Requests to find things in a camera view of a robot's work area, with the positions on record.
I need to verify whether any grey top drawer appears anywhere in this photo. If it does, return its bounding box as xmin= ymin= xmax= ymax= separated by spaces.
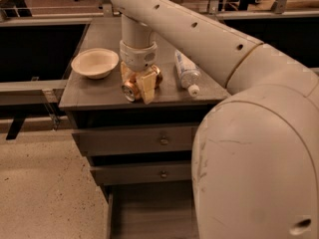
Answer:
xmin=72 ymin=123 xmax=197 ymax=156

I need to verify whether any grey metal railing frame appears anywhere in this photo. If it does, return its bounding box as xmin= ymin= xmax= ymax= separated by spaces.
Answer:
xmin=0 ymin=0 xmax=319 ymax=141

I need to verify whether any grey drawer cabinet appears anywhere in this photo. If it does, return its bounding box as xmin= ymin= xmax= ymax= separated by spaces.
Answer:
xmin=59 ymin=16 xmax=232 ymax=239

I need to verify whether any orange soda can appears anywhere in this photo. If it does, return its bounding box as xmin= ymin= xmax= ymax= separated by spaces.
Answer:
xmin=120 ymin=64 xmax=163 ymax=103

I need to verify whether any white paper bowl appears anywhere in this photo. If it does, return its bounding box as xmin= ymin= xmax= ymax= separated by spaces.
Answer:
xmin=71 ymin=48 xmax=119 ymax=80

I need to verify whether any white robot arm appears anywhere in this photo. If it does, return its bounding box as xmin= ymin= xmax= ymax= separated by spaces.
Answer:
xmin=111 ymin=0 xmax=319 ymax=239

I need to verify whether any grey middle drawer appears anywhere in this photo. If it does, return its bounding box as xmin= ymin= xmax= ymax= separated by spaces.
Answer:
xmin=91 ymin=161 xmax=191 ymax=185

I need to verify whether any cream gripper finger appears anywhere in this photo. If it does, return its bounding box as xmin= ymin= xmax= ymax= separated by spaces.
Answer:
xmin=137 ymin=68 xmax=157 ymax=104
xmin=121 ymin=62 xmax=136 ymax=83

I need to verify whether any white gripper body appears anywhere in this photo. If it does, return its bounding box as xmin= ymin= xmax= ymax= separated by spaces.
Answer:
xmin=120 ymin=40 xmax=158 ymax=72

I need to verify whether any grey open bottom drawer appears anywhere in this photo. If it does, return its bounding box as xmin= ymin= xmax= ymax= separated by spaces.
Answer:
xmin=107 ymin=180 xmax=199 ymax=239

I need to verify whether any clear plastic water bottle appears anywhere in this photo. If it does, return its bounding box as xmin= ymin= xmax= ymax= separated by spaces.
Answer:
xmin=174 ymin=50 xmax=201 ymax=97

